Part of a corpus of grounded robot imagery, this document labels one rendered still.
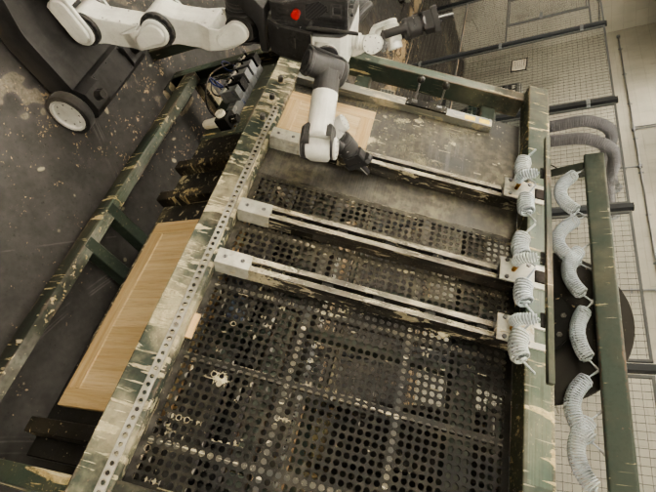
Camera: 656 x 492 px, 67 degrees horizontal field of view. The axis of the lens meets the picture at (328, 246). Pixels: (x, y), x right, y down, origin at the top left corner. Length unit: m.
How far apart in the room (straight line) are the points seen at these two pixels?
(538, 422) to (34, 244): 2.05
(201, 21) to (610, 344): 2.09
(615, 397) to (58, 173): 2.51
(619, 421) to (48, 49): 2.68
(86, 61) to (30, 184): 0.59
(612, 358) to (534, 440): 0.75
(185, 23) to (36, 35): 0.62
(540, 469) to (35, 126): 2.32
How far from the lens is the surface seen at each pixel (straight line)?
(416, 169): 2.16
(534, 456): 1.70
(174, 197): 2.54
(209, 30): 2.12
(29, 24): 2.46
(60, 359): 2.53
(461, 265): 1.91
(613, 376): 2.33
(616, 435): 2.24
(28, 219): 2.45
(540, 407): 1.76
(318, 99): 1.75
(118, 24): 2.35
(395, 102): 2.48
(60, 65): 2.48
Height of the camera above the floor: 2.06
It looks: 27 degrees down
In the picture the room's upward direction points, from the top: 86 degrees clockwise
